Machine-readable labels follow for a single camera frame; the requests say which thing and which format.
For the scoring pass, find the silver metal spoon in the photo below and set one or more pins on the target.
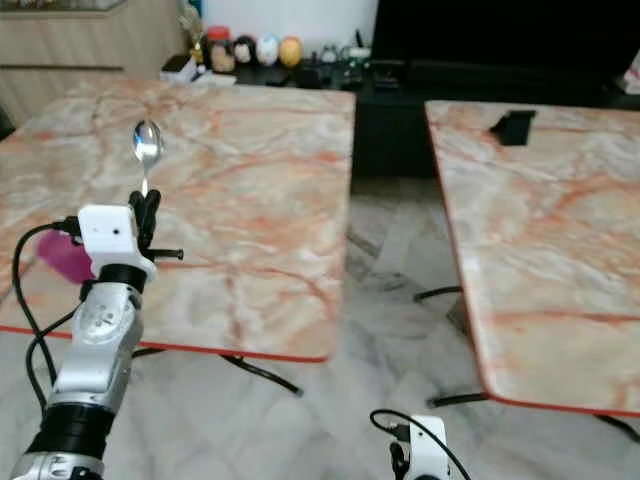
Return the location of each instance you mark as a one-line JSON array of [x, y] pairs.
[[148, 143]]

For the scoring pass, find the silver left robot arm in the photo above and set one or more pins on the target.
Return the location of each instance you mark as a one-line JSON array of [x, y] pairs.
[[98, 340]]

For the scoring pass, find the pink plastic cup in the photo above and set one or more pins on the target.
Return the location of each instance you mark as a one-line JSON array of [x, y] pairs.
[[64, 255]]

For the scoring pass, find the black metal table leg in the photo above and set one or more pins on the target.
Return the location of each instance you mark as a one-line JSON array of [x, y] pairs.
[[438, 293], [620, 427], [265, 374], [458, 399]]

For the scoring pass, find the small white box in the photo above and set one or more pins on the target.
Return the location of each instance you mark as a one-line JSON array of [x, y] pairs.
[[178, 67]]

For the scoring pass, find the red-lidded glass jar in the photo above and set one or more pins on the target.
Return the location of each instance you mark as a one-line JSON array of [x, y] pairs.
[[218, 52]]

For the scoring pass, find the light wooden cabinet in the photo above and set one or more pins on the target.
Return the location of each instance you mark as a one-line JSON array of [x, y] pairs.
[[80, 45]]

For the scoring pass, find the gold trophy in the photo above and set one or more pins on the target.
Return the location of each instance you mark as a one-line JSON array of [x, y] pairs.
[[192, 35]]

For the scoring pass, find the black egg figurine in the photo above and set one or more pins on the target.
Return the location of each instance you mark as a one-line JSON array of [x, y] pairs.
[[244, 50]]

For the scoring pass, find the white egg figurine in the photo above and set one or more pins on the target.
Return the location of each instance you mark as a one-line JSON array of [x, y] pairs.
[[267, 50]]

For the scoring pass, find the yellow egg figurine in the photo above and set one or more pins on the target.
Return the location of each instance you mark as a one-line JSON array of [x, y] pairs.
[[291, 52]]

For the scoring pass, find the green and white figurine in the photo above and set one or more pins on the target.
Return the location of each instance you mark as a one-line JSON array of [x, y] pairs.
[[355, 62]]

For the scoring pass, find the small black box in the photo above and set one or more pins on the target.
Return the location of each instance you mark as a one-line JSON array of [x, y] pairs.
[[516, 127]]

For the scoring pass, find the black television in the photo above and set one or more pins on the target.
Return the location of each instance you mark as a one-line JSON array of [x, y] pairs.
[[500, 30]]

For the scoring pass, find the pink and white packet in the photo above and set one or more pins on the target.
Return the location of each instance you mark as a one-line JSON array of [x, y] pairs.
[[634, 72]]

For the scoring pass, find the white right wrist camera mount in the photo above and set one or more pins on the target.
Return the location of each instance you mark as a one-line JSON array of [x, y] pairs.
[[428, 448]]

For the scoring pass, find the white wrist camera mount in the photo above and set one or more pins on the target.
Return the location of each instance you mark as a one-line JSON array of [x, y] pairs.
[[428, 448], [104, 235]]

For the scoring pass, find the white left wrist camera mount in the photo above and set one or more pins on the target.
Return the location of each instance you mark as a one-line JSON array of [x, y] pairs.
[[104, 235]]

